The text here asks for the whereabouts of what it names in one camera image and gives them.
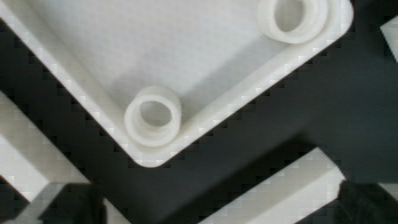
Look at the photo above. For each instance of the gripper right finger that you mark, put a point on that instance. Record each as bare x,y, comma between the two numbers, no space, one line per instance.
364,205

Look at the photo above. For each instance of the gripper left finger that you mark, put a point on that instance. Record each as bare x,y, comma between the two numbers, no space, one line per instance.
67,204

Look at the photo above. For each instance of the white desk top tray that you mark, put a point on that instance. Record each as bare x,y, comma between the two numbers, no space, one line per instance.
211,47

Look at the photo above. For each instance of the white desk leg with marker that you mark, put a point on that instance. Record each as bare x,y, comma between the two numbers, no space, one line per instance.
389,31

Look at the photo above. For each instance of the white desk leg block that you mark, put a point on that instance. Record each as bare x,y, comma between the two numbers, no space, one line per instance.
34,164
288,196

